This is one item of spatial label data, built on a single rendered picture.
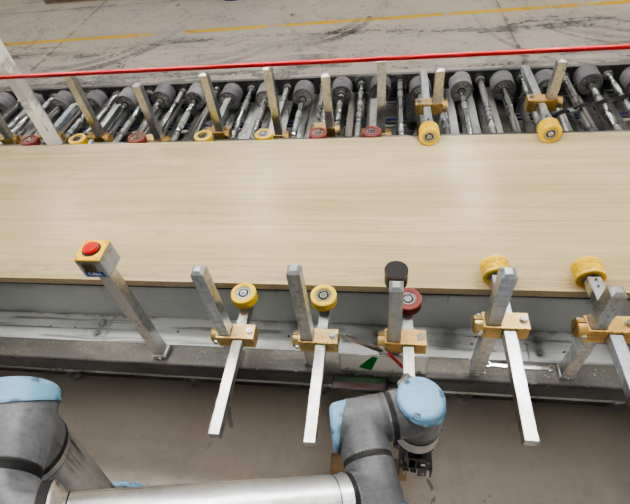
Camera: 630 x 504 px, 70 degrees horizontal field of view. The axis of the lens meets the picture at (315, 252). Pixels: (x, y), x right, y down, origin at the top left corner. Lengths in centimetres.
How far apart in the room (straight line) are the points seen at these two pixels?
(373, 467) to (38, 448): 51
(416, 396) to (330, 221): 85
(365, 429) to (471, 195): 105
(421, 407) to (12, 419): 64
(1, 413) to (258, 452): 150
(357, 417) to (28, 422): 52
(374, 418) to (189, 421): 152
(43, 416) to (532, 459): 183
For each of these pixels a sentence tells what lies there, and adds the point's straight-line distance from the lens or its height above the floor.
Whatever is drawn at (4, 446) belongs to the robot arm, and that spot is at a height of 143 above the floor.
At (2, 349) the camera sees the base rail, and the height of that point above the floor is 70.
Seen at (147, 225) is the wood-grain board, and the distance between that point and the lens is 178.
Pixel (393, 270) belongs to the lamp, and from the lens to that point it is 116.
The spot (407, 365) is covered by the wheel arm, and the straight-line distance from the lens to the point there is 130.
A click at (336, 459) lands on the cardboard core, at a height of 8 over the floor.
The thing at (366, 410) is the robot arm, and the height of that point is 119.
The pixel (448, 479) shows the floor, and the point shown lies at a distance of 210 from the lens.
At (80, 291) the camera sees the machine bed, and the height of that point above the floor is 77.
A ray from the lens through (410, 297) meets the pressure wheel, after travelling 136.
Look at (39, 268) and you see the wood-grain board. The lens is 184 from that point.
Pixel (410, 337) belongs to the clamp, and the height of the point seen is 87.
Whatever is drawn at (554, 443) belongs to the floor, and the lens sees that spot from 225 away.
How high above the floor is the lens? 200
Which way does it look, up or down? 47 degrees down
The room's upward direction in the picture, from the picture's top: 9 degrees counter-clockwise
